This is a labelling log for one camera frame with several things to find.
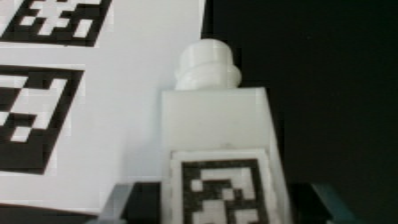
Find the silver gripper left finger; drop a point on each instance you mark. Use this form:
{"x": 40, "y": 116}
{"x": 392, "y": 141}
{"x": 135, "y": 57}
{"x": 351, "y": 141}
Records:
{"x": 110, "y": 215}

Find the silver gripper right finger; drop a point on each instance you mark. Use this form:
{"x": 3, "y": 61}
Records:
{"x": 339, "y": 212}

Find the white marker tag sheet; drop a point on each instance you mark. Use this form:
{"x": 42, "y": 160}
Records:
{"x": 87, "y": 57}

